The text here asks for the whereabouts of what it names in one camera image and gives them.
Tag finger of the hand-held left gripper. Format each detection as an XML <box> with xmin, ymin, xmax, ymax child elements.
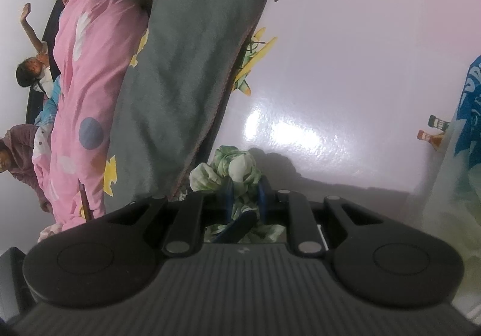
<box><xmin>214</xmin><ymin>210</ymin><xmax>258</xmax><ymax>243</ymax></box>

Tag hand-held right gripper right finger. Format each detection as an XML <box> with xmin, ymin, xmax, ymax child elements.
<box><xmin>257</xmin><ymin>175</ymin><xmax>380</xmax><ymax>258</ymax></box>

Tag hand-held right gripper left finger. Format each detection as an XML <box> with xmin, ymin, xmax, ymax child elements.
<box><xmin>109</xmin><ymin>176</ymin><xmax>234</xmax><ymax>257</ymax></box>

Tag green white floral cloth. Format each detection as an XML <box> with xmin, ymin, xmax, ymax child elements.
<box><xmin>188</xmin><ymin>145</ymin><xmax>286</xmax><ymax>244</ymax></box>

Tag translucent plastic bag blue print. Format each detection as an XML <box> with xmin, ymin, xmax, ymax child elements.
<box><xmin>421</xmin><ymin>54</ymin><xmax>481</xmax><ymax>284</ymax></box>

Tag grey blanket yellow prints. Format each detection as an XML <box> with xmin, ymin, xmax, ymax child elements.
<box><xmin>101</xmin><ymin>0</ymin><xmax>292</xmax><ymax>201</ymax></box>

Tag pink printed floor mat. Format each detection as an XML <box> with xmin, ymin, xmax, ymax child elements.
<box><xmin>210</xmin><ymin>0</ymin><xmax>481</xmax><ymax>209</ymax></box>

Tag pink dotted quilt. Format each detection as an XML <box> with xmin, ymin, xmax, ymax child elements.
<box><xmin>34</xmin><ymin>0</ymin><xmax>155</xmax><ymax>231</ymax></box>

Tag black bed headboard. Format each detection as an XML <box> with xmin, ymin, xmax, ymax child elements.
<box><xmin>24</xmin><ymin>0</ymin><xmax>89</xmax><ymax>126</ymax></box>

